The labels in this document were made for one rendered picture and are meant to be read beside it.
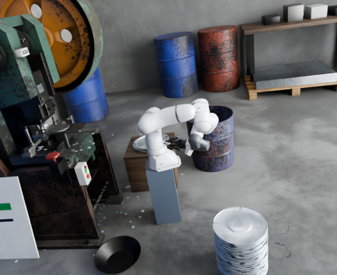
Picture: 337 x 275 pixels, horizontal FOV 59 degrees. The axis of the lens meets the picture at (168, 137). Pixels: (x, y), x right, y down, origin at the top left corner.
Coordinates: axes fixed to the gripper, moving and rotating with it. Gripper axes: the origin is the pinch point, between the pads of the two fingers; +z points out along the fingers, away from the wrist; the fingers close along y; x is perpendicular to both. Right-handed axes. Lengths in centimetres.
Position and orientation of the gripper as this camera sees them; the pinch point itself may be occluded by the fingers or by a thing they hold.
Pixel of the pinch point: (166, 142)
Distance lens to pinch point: 245.5
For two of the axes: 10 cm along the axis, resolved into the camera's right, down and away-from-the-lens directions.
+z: -8.4, -0.5, 5.4
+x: -5.1, 4.4, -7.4
